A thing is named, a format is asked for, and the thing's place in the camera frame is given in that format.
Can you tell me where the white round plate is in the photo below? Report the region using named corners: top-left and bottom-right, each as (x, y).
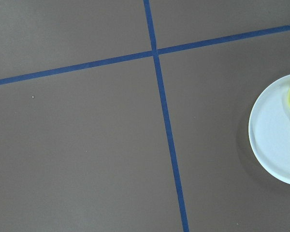
top-left (248, 74), bottom-right (290, 184)

